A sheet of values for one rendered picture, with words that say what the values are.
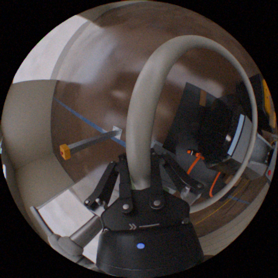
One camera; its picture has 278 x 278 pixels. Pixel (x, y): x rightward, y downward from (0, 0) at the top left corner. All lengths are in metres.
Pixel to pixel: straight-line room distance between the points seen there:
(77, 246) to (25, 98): 5.68
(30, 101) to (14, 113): 1.29
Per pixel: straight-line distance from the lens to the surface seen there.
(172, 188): 0.82
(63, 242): 0.59
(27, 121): 6.03
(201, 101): 1.45
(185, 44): 0.15
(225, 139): 0.77
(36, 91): 5.71
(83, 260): 0.60
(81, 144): 1.09
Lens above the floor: 1.37
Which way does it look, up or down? 65 degrees down
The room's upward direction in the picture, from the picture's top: 125 degrees counter-clockwise
